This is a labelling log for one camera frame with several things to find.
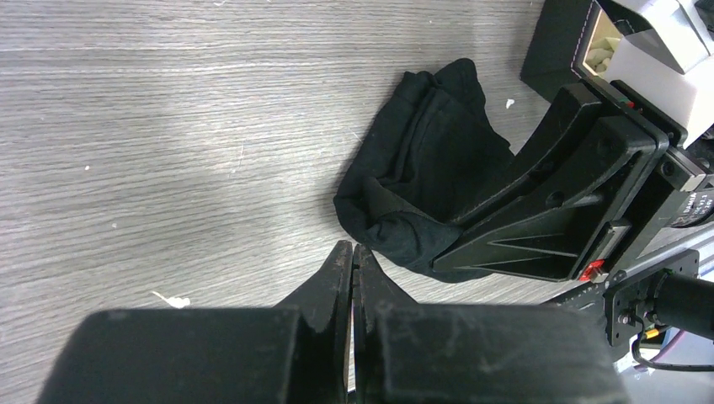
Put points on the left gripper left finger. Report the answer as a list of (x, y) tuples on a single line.
[(293, 352)]

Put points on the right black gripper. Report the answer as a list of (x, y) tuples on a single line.
[(546, 215)]

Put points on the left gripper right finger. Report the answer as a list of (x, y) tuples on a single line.
[(411, 352)]

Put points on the plain black underwear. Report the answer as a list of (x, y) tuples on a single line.
[(425, 158)]

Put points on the cream rolled underwear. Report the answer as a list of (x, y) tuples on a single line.
[(600, 53)]

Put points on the black compartment storage box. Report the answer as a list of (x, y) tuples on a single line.
[(564, 34)]

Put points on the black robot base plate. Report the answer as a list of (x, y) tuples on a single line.
[(643, 314)]

